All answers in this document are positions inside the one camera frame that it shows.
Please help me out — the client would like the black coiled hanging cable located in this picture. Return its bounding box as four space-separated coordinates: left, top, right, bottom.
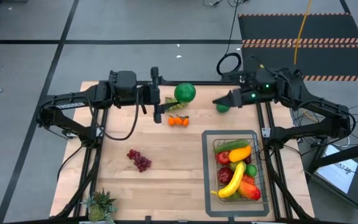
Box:
215 0 243 77

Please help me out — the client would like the small green lime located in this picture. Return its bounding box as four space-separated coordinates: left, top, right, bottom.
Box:
246 164 258 178

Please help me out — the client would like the red grape bunch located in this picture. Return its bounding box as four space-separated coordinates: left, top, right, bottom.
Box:
127 149 152 173

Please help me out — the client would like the green succulent plant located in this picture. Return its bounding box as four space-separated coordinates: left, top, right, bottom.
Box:
81 188 119 224

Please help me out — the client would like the grey mat with dark border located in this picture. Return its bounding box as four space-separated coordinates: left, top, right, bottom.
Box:
201 129 270 218

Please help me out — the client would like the black perforated bracket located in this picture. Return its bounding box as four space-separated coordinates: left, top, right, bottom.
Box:
221 70 245 83

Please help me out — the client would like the yellow banana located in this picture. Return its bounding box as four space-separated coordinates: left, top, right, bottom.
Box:
210 161 246 199

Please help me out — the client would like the yellow oval fruit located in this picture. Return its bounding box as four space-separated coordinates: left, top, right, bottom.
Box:
228 145 252 163

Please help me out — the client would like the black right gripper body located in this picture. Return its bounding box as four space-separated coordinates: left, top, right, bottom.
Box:
239 78 265 109

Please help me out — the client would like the bright red apple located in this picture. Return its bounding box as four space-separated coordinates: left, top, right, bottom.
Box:
216 151 231 166

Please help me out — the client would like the gold wire basket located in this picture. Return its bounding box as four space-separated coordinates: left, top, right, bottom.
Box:
212 138 269 205

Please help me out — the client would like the green grape bunch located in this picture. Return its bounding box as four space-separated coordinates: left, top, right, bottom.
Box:
165 96 189 112

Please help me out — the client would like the red and orange mango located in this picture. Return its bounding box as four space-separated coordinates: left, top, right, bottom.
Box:
237 180 262 201

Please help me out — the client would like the black aluminium table frame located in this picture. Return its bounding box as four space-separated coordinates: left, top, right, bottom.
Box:
53 70 315 224

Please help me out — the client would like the yellow hanging cable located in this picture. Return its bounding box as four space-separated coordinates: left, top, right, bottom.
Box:
293 0 313 65

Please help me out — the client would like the black cable bundle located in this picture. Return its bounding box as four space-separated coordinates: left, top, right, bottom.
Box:
202 0 250 8

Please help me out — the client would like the orange tangerine cluster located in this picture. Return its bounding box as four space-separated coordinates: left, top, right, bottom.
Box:
167 114 190 128

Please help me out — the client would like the black stand beam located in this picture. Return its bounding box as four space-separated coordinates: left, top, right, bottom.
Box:
305 136 358 218

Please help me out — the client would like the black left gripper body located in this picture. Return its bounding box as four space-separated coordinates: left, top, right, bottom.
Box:
108 66 163 124

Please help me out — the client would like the black hazard-striped floor mat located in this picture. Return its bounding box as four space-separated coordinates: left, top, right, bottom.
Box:
237 12 358 82

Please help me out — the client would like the green cucumber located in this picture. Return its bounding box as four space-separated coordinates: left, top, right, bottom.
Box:
214 139 250 154

